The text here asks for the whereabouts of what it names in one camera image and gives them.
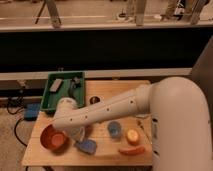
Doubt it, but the orange bowl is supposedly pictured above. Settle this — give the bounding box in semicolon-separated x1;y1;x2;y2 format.
40;124;68;151

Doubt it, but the blue sponge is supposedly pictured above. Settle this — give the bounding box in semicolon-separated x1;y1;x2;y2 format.
75;139;97;155

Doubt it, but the dark grapes bunch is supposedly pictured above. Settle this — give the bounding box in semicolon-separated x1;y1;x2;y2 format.
89;96;100;104

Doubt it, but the yellow apple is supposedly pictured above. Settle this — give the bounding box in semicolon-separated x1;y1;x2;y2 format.
126;129;140;145

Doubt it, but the green plastic tray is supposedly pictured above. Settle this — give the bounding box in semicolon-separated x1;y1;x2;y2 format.
40;71;85;115

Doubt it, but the black floor cable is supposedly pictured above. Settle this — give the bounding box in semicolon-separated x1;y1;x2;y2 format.
6;96;28;148

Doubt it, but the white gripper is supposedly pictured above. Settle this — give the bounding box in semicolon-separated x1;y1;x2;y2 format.
67;127;85;142

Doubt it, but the small blue cup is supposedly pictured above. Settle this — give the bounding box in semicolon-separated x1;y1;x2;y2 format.
107;121;121;138

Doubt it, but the black tool in tray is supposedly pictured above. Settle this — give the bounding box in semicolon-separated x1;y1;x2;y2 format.
68;77;81;99

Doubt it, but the blue box on floor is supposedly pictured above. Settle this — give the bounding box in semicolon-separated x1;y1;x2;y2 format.
24;103;40;121

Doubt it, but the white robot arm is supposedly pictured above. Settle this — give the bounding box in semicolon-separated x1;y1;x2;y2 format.
53;77;213;171

